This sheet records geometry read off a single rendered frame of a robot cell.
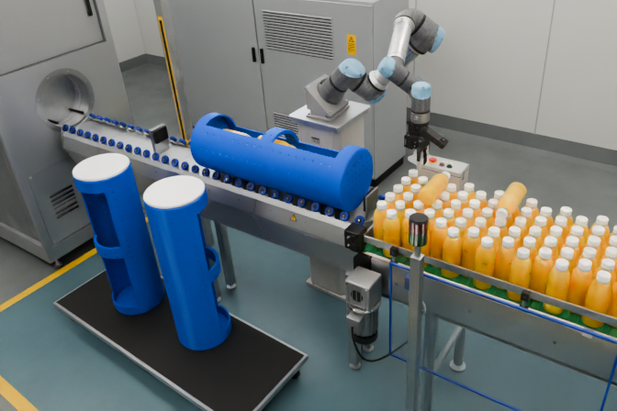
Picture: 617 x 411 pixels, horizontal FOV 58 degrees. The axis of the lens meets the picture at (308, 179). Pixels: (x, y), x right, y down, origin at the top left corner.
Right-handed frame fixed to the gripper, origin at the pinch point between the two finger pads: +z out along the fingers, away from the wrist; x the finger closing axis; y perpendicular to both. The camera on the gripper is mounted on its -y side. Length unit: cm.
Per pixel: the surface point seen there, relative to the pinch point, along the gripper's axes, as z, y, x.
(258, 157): 1, 69, 25
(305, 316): 117, 68, 2
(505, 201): -0.2, -37.7, 11.3
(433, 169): 7.7, 0.0, -11.9
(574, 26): 9, -3, -262
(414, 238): -3, -20, 51
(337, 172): -1.0, 27.4, 23.4
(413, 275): 14, -20, 50
